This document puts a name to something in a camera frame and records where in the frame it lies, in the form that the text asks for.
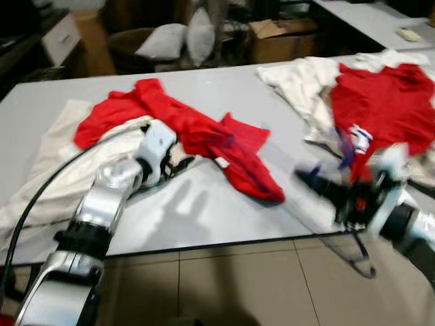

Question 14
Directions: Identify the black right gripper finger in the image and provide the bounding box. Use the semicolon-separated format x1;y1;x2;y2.
296;168;344;203

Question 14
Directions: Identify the large red shirt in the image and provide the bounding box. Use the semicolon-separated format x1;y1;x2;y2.
73;78;286;202

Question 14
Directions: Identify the purple wire clothes hanger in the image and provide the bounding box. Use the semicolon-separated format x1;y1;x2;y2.
289;126;378;279

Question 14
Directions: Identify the cream shirt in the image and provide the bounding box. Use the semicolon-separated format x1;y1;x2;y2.
257;49;435;187

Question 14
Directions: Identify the red polo striped collar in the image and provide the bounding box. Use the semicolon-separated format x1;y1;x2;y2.
331;62;435;183

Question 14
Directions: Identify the grey cushion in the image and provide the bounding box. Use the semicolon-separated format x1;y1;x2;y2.
187;7;217;67
135;24;188;60

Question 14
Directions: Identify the open cardboard box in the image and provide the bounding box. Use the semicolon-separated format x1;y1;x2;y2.
248;19;320;65

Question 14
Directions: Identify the white drawer unit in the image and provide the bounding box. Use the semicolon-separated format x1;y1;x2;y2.
41;12;84;67

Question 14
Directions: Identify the white remote control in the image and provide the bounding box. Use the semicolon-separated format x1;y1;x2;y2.
398;29;423;43

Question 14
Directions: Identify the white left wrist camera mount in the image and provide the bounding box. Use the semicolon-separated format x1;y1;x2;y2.
138;121;179;185

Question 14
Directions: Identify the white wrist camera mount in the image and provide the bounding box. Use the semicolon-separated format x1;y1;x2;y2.
138;121;179;185
370;143;410;204

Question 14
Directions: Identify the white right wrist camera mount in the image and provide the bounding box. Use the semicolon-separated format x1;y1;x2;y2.
370;143;410;204

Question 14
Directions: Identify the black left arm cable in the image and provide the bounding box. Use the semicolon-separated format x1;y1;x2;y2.
0;122;150;306

